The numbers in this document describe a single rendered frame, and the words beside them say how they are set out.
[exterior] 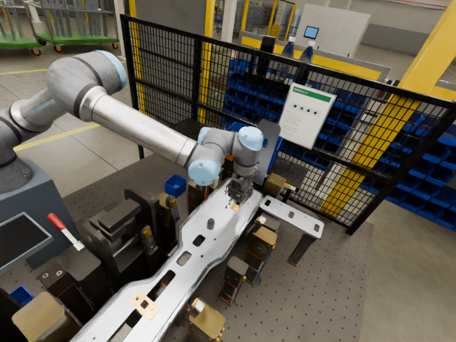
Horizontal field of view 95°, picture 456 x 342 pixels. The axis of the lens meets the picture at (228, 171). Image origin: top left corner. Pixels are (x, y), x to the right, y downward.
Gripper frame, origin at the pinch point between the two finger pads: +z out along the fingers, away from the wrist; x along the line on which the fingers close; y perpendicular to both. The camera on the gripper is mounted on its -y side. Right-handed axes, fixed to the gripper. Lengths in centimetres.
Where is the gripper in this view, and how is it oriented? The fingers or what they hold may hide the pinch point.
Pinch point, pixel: (239, 201)
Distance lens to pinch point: 88.5
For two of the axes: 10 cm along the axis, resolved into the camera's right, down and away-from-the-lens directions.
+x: 8.5, 4.2, -3.2
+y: -5.2, 5.6, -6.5
